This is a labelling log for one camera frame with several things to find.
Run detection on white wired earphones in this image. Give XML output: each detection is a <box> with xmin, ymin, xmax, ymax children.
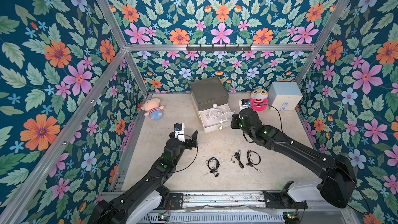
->
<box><xmin>220</xmin><ymin>112</ymin><xmax>235</xmax><ymax>123</ymax></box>
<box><xmin>205</xmin><ymin>108</ymin><xmax>223</xmax><ymax>120</ymax></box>

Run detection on black wired earphones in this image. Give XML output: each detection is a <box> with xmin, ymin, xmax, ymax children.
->
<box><xmin>230</xmin><ymin>150</ymin><xmax>244</xmax><ymax>169</ymax></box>
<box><xmin>246</xmin><ymin>150</ymin><xmax>261</xmax><ymax>172</ymax></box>
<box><xmin>206</xmin><ymin>157</ymin><xmax>220</xmax><ymax>178</ymax></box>

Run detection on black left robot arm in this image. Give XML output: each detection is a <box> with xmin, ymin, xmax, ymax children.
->
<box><xmin>88</xmin><ymin>131</ymin><xmax>198</xmax><ymax>224</ymax></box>

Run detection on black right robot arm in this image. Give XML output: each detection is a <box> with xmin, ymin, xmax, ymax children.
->
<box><xmin>231</xmin><ymin>108</ymin><xmax>357</xmax><ymax>208</ymax></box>

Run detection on three-tier colored drawer cabinet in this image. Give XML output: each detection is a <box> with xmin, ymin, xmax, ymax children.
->
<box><xmin>190</xmin><ymin>77</ymin><xmax>231</xmax><ymax>128</ymax></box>

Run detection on white blue mini drawer cabinet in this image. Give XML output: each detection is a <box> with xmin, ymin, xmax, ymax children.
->
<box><xmin>268</xmin><ymin>82</ymin><xmax>303</xmax><ymax>112</ymax></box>

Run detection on pink white plush toy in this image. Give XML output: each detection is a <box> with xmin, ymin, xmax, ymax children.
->
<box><xmin>250</xmin><ymin>88</ymin><xmax>268</xmax><ymax>112</ymax></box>

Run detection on pink pig plush toy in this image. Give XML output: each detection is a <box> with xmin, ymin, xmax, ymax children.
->
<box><xmin>141</xmin><ymin>98</ymin><xmax>164</xmax><ymax>121</ymax></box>

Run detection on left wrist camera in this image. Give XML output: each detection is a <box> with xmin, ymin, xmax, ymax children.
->
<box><xmin>173</xmin><ymin>123</ymin><xmax>185</xmax><ymax>142</ymax></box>

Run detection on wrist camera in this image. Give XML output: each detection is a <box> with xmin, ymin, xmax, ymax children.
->
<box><xmin>173</xmin><ymin>123</ymin><xmax>185</xmax><ymax>142</ymax></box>
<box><xmin>239</xmin><ymin>99</ymin><xmax>250</xmax><ymax>111</ymax></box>

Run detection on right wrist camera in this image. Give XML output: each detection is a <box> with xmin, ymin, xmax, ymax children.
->
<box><xmin>239</xmin><ymin>99</ymin><xmax>250</xmax><ymax>111</ymax></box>

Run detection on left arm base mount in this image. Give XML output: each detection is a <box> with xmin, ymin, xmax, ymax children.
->
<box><xmin>156</xmin><ymin>186</ymin><xmax>184</xmax><ymax>211</ymax></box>

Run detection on black hook rail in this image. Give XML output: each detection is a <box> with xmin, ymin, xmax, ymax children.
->
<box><xmin>186</xmin><ymin>44</ymin><xmax>252</xmax><ymax>52</ymax></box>

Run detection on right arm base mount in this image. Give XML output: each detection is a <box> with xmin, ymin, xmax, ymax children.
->
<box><xmin>262</xmin><ymin>181</ymin><xmax>308</xmax><ymax>209</ymax></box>

